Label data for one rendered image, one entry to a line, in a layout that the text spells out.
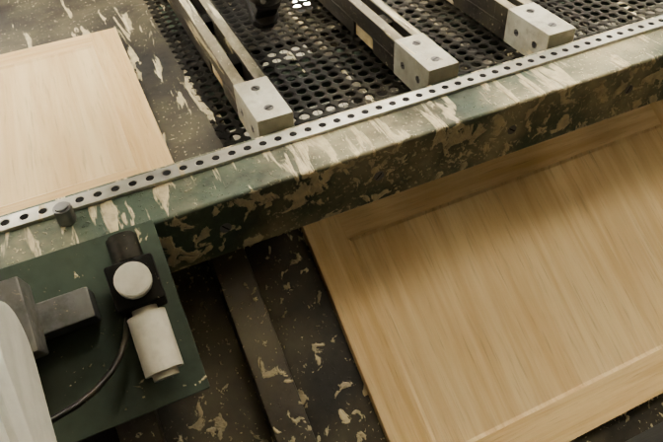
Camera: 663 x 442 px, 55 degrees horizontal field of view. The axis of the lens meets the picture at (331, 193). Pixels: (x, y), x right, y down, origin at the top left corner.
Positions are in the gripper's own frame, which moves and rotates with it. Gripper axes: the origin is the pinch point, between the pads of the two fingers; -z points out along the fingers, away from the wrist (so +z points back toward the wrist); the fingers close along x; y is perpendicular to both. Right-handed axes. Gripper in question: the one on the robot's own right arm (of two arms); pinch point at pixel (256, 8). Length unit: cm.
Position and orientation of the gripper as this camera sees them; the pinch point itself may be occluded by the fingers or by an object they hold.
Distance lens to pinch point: 139.9
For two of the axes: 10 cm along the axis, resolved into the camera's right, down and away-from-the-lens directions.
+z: 2.5, -1.2, -9.6
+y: -9.1, 3.1, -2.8
